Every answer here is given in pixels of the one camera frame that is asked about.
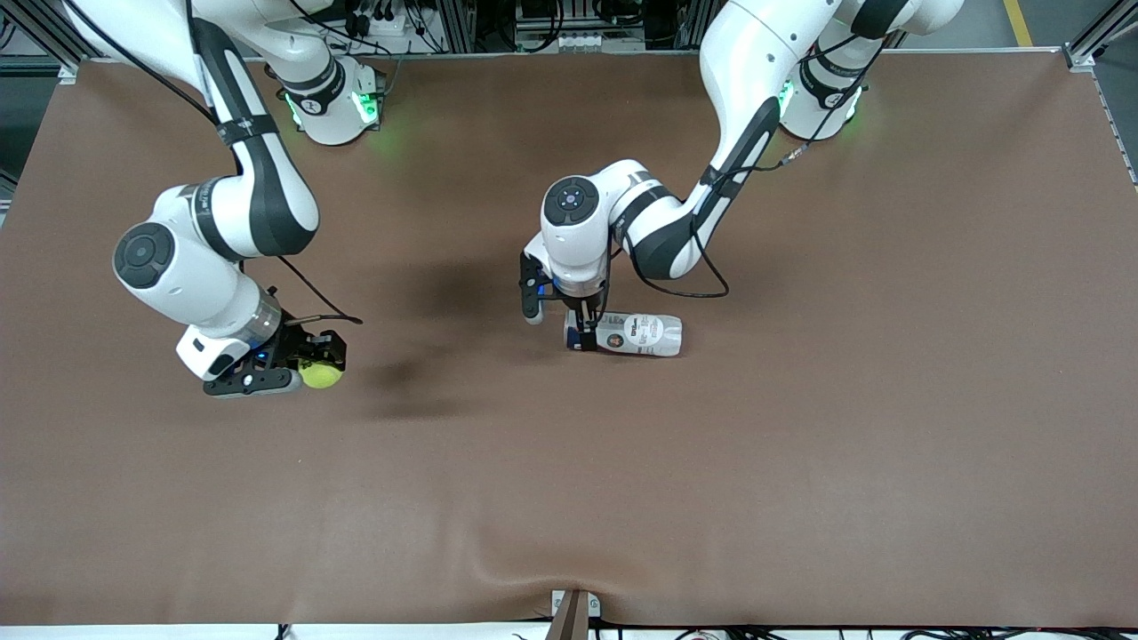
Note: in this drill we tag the white terminal block strip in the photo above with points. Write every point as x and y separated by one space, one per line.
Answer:
569 41

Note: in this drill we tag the tennis ball Roland Garros print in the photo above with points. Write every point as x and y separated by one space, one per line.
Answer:
322 377

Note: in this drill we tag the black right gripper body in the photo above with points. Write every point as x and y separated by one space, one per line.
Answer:
292 346

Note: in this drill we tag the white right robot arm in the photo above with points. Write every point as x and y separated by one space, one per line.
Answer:
178 284

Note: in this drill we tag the aluminium frame corner profile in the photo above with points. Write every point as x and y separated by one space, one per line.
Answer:
1077 59
64 73

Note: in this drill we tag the white power strip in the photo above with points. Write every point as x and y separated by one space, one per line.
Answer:
391 43

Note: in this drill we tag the clear tennis ball can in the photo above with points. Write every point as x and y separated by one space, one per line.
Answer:
640 333

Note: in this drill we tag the metal table clamp bracket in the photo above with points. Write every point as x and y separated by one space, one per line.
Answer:
573 618

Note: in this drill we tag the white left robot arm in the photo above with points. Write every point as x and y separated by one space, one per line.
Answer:
578 240

